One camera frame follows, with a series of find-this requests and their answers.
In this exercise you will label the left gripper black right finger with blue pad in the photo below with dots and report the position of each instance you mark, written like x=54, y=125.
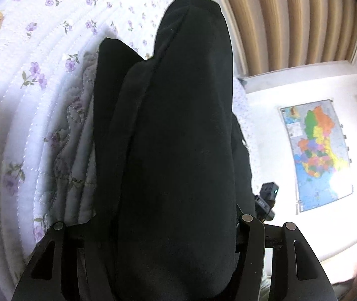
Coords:
x=296, y=271

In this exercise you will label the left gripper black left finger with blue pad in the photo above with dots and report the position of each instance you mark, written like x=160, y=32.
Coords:
x=65, y=265

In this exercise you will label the floral quilted bedspread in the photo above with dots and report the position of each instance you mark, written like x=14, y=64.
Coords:
x=48, y=56

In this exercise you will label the colourful wall map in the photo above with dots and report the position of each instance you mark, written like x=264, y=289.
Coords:
x=320, y=154

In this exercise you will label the black garment with white lettering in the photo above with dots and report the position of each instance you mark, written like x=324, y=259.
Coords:
x=171, y=165

